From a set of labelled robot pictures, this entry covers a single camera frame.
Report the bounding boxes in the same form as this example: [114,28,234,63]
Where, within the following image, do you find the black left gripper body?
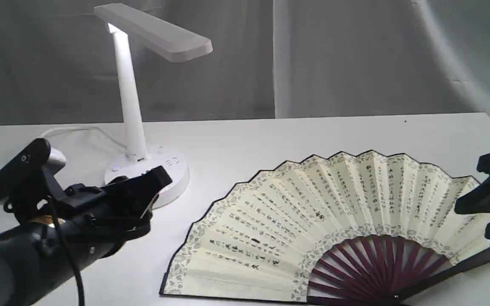
[37,181,152,260]

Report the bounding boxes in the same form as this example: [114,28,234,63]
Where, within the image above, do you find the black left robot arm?
[0,166,172,306]

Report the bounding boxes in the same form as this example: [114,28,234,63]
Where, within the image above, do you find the white desk lamp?
[94,3,213,209]

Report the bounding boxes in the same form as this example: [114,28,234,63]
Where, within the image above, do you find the white power cable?
[0,126,127,181]

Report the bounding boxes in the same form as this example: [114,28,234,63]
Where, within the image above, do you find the paper folding fan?
[158,150,490,306]

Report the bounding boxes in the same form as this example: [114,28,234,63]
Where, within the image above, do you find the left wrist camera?
[0,138,67,215]

